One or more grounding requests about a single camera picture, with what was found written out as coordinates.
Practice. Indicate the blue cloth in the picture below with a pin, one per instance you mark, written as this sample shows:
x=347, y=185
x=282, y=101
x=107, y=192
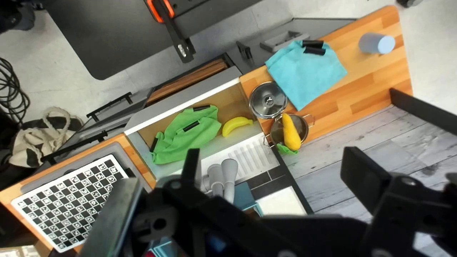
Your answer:
x=303, y=76

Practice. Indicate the black bar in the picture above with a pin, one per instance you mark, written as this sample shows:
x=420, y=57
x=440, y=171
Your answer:
x=425, y=110

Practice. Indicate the black and white bag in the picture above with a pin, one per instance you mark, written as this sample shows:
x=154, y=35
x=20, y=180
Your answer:
x=39, y=141

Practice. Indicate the grey toy tap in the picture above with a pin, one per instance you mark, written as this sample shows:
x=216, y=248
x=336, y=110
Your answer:
x=228, y=171

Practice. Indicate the checkered calibration board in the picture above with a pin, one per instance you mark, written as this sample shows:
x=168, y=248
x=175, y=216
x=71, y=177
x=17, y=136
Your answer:
x=68, y=203

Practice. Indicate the orange and black clamp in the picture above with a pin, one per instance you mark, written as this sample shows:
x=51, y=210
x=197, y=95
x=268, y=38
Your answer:
x=171, y=21

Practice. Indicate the yellow toy banana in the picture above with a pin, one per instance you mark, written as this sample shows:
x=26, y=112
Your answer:
x=235, y=125

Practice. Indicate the green cloth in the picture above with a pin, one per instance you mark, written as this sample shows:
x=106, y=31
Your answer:
x=185, y=137

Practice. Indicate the yellow toy corn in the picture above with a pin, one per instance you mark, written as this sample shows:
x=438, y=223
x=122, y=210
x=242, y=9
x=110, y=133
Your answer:
x=290, y=134

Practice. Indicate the small silver pot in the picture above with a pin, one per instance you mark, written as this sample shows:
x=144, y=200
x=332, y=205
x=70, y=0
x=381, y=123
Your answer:
x=303, y=126

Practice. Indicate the teal box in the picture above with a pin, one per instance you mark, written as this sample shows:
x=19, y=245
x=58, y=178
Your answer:
x=244, y=196

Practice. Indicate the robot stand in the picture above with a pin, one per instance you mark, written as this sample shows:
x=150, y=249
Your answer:
x=117, y=32

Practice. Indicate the light blue cup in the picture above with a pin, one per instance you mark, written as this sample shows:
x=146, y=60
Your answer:
x=375, y=43

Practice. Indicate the silver pot lid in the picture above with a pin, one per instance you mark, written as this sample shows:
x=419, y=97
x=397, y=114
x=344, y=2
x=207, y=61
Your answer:
x=267, y=100

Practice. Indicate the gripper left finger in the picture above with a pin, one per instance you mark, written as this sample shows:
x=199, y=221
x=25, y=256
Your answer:
x=200, y=214

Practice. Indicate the toy kitchen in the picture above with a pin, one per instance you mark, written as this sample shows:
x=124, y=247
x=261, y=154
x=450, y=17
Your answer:
x=364, y=82

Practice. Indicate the small green toy leaf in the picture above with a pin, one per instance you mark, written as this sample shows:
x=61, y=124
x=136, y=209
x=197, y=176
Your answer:
x=285, y=150

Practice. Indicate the white toy sink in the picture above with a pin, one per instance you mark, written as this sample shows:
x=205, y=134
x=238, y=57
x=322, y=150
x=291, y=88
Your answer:
x=232, y=101

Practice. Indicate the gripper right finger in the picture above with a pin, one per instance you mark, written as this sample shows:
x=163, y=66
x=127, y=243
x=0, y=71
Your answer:
x=403, y=214

